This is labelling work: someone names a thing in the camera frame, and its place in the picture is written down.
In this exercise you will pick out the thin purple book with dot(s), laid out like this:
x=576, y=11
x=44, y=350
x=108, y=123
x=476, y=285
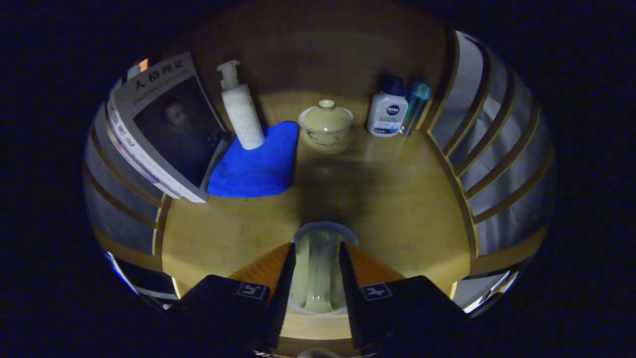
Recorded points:
x=134, y=166

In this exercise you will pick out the wooden cabinet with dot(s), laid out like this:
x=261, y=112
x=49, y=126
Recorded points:
x=338, y=49

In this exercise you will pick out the large white book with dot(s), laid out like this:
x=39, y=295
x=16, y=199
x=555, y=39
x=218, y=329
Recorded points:
x=174, y=124

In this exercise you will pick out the teal slim bottle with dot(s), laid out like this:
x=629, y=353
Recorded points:
x=416, y=107

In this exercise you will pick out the beige lidded tea bowl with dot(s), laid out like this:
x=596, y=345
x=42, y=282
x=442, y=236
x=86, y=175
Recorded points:
x=326, y=124

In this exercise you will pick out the white bottle with blue cap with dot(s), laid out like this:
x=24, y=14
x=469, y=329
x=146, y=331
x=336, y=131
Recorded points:
x=387, y=117

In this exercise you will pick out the wooden countertop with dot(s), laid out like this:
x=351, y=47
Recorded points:
x=387, y=199

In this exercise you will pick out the white pump bottle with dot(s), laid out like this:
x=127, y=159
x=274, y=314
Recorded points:
x=243, y=119

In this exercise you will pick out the thin white book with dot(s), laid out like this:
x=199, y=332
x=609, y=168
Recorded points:
x=130, y=144

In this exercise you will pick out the blue folded cloth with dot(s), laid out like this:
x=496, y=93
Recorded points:
x=253, y=169

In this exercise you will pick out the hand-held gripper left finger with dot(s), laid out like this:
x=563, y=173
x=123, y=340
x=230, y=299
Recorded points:
x=283, y=288

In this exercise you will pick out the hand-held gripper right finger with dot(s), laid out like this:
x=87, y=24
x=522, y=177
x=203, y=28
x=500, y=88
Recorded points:
x=348, y=288

